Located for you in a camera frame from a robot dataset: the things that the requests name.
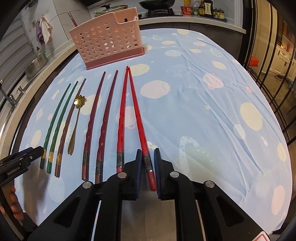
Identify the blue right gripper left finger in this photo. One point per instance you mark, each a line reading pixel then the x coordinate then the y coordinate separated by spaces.
pixel 138 171

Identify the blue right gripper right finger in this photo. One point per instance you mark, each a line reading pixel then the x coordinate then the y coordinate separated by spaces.
pixel 158 173

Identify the bright red chopstick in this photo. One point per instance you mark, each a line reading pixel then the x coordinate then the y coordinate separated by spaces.
pixel 142 138
pixel 120 160

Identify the maroon chopstick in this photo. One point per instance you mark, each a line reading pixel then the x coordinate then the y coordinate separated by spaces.
pixel 102 138
pixel 87 145

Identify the gold flower spoon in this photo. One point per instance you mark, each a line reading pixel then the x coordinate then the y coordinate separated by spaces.
pixel 79 103

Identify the dark red chopstick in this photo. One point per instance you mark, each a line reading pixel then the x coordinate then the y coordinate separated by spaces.
pixel 72 19

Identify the blue planet-print tablecloth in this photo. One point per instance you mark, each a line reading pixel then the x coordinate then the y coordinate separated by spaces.
pixel 199 106

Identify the steel pot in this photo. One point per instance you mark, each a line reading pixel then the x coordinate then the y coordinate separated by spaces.
pixel 36 65

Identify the pink perforated utensil basket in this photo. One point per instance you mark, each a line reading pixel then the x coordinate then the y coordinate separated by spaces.
pixel 109 38

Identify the purple hanging cloth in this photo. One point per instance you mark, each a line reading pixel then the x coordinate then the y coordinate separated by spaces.
pixel 39 34

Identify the hanging white towel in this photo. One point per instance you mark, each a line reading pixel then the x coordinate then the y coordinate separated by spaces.
pixel 46 30

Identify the black gas stove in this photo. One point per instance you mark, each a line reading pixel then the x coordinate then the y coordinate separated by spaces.
pixel 156 13

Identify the red instant noodle cup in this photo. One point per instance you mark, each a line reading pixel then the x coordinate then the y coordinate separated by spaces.
pixel 187 10

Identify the beige frying pan with lid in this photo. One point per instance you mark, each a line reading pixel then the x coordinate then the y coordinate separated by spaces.
pixel 109 9

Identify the clear plastic bottle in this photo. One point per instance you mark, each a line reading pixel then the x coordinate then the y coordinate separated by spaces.
pixel 195 5

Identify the black wok with lid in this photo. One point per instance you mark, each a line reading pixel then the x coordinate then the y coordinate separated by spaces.
pixel 156 4

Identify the amber sauce bottle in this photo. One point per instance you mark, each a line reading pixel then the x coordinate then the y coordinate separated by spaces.
pixel 201 8

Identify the blue condiment jar set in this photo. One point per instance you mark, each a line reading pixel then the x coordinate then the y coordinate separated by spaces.
pixel 219 14

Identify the dark soy sauce bottle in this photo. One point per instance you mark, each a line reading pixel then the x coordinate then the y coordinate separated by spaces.
pixel 208 8

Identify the yellow seasoning packet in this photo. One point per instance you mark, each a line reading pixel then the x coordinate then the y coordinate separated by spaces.
pixel 187 2

